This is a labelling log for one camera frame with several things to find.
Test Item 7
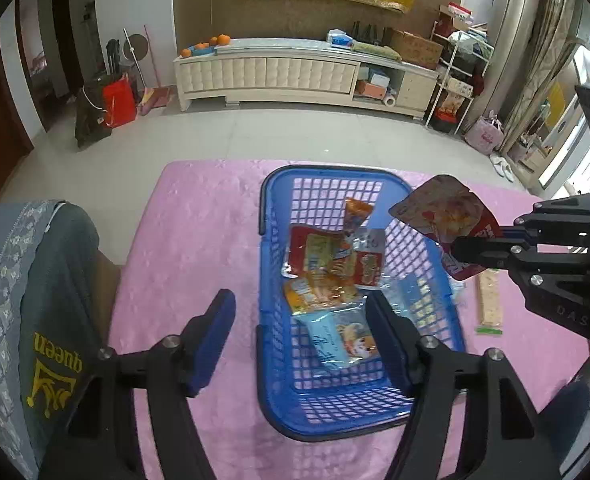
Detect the green folded cloth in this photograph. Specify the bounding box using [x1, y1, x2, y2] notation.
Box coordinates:
[351, 40, 403, 61]

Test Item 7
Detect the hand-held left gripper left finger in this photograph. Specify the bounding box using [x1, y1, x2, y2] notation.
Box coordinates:
[40, 288, 237, 480]

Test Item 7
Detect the white metal rack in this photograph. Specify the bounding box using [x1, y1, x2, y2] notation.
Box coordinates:
[425, 20, 493, 133]

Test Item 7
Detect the cartoon print light blue bag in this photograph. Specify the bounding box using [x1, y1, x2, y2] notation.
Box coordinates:
[292, 307, 376, 373]

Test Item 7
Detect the blue plastic basket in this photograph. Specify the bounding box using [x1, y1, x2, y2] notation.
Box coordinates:
[256, 164, 468, 442]

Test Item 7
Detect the brown cardboard box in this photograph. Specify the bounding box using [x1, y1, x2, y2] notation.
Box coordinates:
[389, 28, 444, 70]

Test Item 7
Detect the white handled mop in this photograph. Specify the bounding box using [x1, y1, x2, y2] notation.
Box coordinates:
[124, 27, 143, 101]

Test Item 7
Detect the pink broom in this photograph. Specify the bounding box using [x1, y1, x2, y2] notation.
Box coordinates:
[138, 25, 172, 115]

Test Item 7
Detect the pale yellow cracker packet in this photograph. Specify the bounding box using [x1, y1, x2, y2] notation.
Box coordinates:
[475, 269, 506, 337]

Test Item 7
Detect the grey chair cover yellow print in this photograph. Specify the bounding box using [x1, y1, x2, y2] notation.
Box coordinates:
[0, 200, 101, 480]

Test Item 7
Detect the cream television cabinet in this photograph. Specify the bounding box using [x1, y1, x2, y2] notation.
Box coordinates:
[173, 37, 440, 122]

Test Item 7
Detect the beige patterned curtain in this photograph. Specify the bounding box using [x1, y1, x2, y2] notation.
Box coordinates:
[505, 0, 583, 156]

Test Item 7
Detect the arched standing mirror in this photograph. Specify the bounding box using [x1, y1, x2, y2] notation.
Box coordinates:
[537, 42, 590, 181]

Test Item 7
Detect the dark blue cloth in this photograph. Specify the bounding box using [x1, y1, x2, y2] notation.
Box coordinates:
[540, 380, 590, 461]

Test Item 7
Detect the dark backpack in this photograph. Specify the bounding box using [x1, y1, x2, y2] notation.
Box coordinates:
[75, 80, 113, 148]

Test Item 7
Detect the silver standing air conditioner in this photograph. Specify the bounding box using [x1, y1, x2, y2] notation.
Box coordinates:
[490, 0, 546, 126]

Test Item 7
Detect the black suitcase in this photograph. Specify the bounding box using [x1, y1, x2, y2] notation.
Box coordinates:
[106, 39, 126, 81]

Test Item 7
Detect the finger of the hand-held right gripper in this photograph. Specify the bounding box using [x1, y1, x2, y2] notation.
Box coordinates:
[452, 234, 590, 291]
[495, 192, 590, 247]

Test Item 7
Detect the pink shopping bag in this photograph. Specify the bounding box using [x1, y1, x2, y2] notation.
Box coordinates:
[465, 115, 506, 155]

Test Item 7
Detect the dark red snack packet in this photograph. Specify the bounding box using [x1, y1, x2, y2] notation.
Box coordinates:
[389, 175, 503, 281]

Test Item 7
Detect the orange top clear snack packet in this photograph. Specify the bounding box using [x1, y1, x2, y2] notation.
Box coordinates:
[344, 197, 388, 261]

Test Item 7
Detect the red yellow snack bag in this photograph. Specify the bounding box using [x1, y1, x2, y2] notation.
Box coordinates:
[281, 225, 387, 288]

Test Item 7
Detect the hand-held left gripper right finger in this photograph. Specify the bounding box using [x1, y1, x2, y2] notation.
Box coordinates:
[365, 292, 560, 480]

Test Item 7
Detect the red paper bag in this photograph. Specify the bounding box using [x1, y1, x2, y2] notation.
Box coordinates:
[102, 74, 137, 128]

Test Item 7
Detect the red white box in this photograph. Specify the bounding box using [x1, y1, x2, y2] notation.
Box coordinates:
[437, 4, 476, 36]

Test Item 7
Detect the clear light blue snack bag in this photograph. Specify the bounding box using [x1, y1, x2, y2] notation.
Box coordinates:
[400, 275, 470, 326]

